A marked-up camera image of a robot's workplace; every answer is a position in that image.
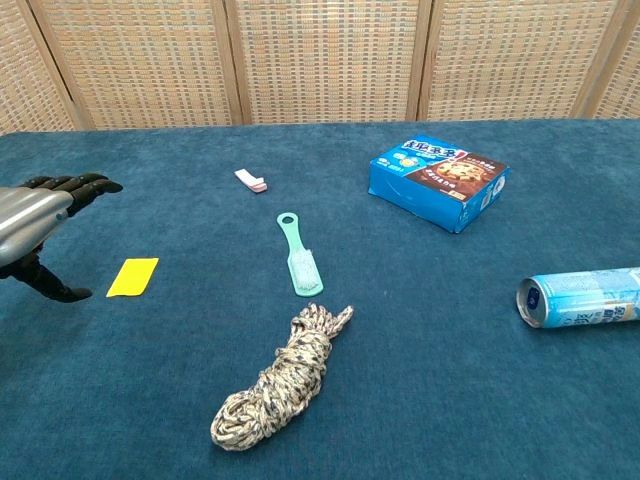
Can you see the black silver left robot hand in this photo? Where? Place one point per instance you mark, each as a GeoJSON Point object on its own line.
{"type": "Point", "coordinates": [35, 215]}

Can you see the white pink eraser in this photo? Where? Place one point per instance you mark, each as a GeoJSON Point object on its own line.
{"type": "Point", "coordinates": [251, 181]}

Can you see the blue table cloth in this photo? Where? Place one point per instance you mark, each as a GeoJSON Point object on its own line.
{"type": "Point", "coordinates": [450, 390]}

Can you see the green plastic brush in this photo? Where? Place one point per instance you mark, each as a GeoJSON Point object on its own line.
{"type": "Point", "coordinates": [302, 272]}

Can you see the blue cookie box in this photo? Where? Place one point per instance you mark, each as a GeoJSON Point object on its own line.
{"type": "Point", "coordinates": [430, 185]}

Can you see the light blue drink can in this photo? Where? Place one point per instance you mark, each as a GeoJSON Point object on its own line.
{"type": "Point", "coordinates": [580, 300]}

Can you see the yellow scraper card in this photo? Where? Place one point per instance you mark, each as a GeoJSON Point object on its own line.
{"type": "Point", "coordinates": [132, 277]}

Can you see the woven wooden folding screen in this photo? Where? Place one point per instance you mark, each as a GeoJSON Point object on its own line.
{"type": "Point", "coordinates": [325, 55]}

